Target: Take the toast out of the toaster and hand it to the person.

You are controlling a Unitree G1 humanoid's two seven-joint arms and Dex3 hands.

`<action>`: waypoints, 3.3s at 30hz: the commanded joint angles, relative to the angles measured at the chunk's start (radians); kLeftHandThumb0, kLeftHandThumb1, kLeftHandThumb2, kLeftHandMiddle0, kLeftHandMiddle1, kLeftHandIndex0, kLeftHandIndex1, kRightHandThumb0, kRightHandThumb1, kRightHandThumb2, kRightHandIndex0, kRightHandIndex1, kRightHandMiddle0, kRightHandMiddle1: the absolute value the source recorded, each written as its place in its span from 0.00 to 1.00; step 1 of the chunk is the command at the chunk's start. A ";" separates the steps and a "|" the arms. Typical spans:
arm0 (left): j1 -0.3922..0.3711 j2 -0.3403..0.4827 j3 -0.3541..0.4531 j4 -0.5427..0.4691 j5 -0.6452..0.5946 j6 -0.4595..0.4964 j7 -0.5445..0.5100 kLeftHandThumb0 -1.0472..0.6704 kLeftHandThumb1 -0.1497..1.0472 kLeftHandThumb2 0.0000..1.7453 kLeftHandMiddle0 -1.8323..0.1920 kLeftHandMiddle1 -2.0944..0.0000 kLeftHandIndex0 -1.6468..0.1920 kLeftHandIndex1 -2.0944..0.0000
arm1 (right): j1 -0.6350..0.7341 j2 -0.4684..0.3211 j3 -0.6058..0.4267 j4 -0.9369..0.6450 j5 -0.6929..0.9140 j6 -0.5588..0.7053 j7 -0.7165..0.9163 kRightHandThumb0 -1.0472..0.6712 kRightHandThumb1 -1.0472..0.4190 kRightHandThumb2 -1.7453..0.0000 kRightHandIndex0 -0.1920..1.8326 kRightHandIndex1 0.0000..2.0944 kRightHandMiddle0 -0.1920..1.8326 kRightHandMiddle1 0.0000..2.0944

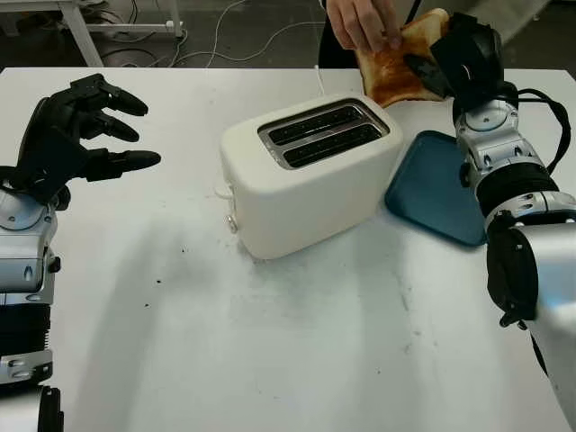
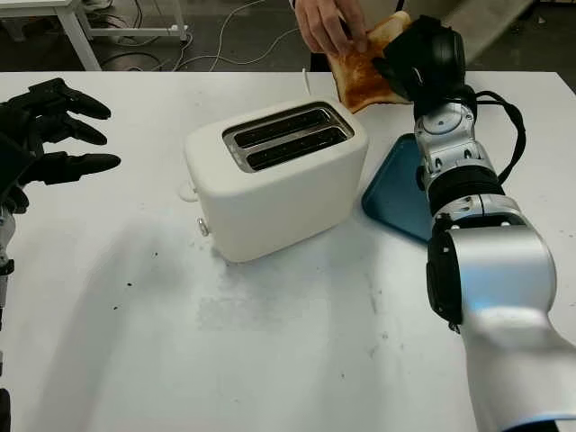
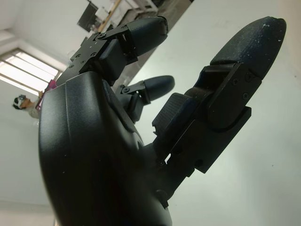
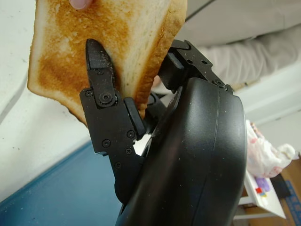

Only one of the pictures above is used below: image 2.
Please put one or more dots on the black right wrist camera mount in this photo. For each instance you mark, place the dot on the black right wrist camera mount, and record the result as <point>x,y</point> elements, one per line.
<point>443,101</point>

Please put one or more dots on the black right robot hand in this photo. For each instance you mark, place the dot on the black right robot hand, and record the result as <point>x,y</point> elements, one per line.
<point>427,54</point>

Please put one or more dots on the teal plastic tray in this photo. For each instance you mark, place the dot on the teal plastic tray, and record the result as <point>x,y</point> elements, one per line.
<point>400,193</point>

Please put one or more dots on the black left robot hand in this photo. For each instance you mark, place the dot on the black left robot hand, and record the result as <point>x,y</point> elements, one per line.
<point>18,114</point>

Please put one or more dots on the slice of toast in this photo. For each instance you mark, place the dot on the slice of toast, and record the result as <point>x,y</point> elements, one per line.
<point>360,76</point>

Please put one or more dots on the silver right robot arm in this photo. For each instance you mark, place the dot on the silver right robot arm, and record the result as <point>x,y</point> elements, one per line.
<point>486,252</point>

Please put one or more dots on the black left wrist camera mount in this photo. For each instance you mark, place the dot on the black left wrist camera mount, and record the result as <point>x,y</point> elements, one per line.
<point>11,162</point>

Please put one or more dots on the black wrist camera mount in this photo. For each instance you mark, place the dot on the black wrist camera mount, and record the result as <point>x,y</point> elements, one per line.
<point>443,101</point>
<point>11,162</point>

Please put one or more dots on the cream white toaster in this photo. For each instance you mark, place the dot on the cream white toaster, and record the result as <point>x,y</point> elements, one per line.
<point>279,202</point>

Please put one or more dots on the person's bare hand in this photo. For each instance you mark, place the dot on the person's bare hand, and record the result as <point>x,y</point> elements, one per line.
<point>328,22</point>

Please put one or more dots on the white metal desk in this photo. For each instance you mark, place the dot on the white metal desk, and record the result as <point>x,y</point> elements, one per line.
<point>78,40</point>

